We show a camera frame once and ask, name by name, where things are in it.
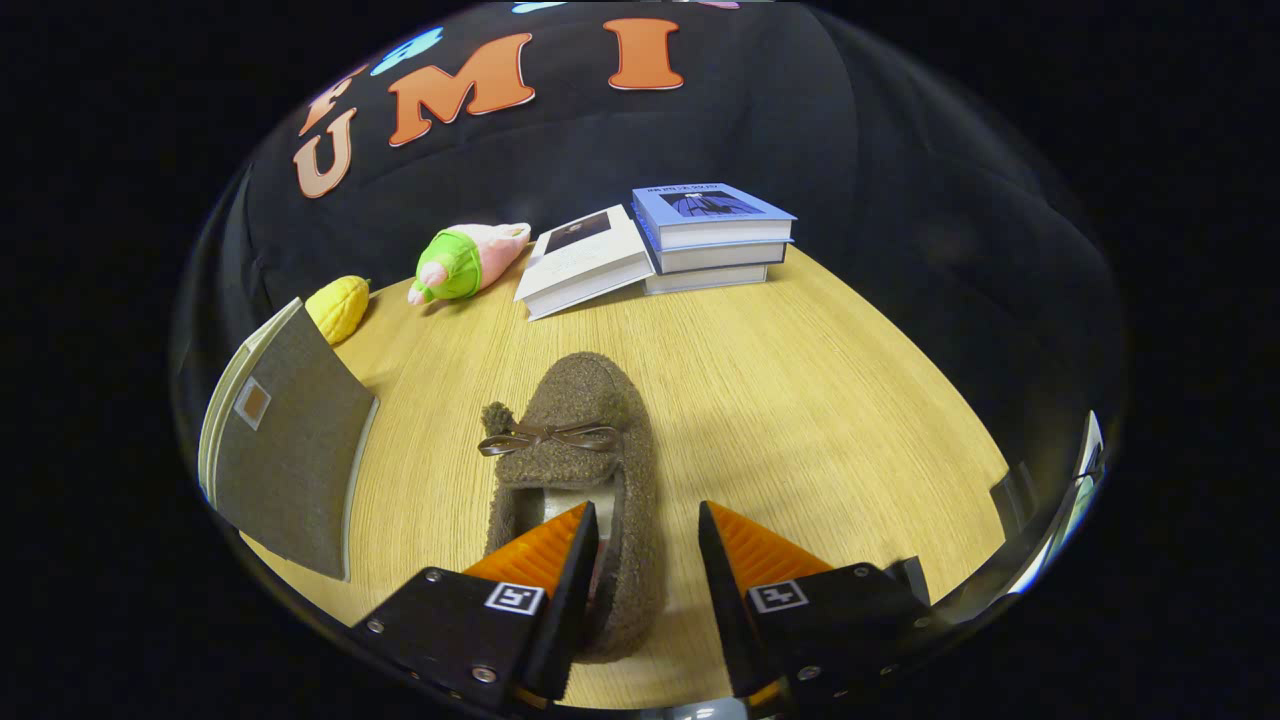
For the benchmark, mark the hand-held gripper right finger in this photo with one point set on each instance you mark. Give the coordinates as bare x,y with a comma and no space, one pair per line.
830,630

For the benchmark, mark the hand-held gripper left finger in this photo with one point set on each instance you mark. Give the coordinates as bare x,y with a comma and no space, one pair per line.
470,630

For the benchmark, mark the grey fabric storage box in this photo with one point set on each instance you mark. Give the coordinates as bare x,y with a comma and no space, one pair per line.
300,450

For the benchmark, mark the brown fuzzy shoe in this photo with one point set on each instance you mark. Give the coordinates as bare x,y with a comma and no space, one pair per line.
590,400

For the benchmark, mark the yellow plush toy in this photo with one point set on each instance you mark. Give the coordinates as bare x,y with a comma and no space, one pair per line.
338,308

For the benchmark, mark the pink and green plush toy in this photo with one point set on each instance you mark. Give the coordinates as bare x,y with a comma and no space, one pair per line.
465,262

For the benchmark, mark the thin pale book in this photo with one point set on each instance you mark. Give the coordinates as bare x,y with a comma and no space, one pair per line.
705,280

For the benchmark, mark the white book with dark photo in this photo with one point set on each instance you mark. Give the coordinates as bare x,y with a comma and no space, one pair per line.
585,260

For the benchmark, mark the blue-spined book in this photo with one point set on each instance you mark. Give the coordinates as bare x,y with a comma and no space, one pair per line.
720,257

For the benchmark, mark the blue cover book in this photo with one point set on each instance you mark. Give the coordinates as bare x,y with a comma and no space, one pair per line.
710,205

